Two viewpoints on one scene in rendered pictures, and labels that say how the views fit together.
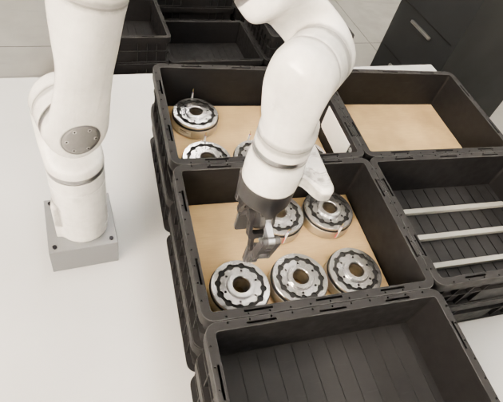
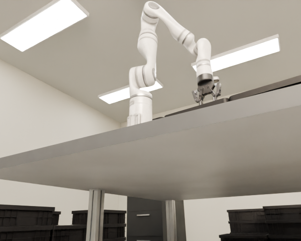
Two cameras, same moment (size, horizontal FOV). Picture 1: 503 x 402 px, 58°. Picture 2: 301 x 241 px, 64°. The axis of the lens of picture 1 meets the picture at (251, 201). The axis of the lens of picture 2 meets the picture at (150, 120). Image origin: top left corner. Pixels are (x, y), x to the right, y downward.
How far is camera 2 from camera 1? 127 cm
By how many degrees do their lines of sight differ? 76
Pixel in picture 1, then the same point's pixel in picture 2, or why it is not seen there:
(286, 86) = (204, 41)
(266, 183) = (209, 69)
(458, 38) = (161, 205)
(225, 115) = not seen: hidden behind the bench
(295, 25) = (193, 47)
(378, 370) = not seen: hidden behind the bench
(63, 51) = (151, 48)
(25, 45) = not seen: outside the picture
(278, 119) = (204, 51)
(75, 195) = (149, 103)
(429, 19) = (144, 209)
